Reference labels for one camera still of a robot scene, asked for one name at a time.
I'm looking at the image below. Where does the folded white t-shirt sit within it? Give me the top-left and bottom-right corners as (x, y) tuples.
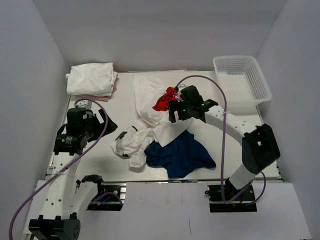
(65, 62), (118, 97)

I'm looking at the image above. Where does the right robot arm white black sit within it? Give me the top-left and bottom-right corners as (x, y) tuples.
(168, 85), (281, 203)

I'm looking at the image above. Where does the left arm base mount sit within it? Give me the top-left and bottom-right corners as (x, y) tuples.
(81, 174), (126, 212)

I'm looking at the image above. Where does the folded pink t-shirt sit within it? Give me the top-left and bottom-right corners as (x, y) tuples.
(73, 80), (117, 102)

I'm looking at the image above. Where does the white plastic basket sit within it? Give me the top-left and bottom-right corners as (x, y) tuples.
(212, 55), (272, 108)

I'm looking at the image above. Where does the blue mickey t-shirt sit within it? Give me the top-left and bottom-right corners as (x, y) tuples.
(144, 130), (216, 178)

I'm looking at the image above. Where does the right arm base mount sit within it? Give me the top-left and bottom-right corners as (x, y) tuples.
(204, 183), (258, 213)

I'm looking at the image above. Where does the white t-shirt red print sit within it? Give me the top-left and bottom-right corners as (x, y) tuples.
(133, 75), (192, 147)

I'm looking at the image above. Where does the white t-shirt black print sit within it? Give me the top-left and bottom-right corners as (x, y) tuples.
(111, 124), (155, 169)

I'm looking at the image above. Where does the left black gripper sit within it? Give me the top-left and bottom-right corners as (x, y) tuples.
(82, 108), (118, 142)

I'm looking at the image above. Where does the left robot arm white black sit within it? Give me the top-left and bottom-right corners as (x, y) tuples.
(28, 99), (118, 240)

